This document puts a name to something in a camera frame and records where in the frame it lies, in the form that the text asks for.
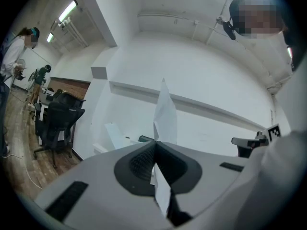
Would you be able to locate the white floor cable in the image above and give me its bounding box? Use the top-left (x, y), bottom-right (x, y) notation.
top-left (1, 153), bottom-right (43, 190)

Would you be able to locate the person's head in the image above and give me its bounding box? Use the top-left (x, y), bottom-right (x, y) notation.
top-left (229, 0), bottom-right (288, 39)

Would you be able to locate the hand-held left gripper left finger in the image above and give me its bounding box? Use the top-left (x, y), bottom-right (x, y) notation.
top-left (35, 139), bottom-right (175, 230)

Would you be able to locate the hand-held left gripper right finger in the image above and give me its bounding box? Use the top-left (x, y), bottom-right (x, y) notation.
top-left (155, 141), bottom-right (248, 218)

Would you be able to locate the standing fan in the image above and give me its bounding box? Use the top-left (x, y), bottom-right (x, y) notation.
top-left (12, 58), bottom-right (27, 89)
top-left (26, 71), bottom-right (37, 91)

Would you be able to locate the white sheet of paper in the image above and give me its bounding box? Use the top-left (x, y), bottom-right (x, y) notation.
top-left (150, 78), bottom-right (178, 218)

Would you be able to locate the black office chair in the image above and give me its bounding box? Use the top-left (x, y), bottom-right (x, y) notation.
top-left (53, 92), bottom-right (87, 110)
top-left (33, 101), bottom-right (86, 169)

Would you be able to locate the white flat panel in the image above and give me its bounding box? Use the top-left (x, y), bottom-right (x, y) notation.
top-left (104, 122), bottom-right (140, 150)

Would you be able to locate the black head-mounted camera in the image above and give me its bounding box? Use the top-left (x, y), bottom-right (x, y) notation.
top-left (216, 16), bottom-right (237, 41)

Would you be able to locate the person's white shirt torso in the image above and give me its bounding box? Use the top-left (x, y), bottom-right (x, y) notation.
top-left (273, 56), bottom-right (307, 141)

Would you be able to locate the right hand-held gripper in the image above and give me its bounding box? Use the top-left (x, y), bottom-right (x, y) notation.
top-left (231, 123), bottom-right (282, 158)

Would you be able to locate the dark green box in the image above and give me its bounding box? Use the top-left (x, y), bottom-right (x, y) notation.
top-left (138, 135), bottom-right (154, 144)

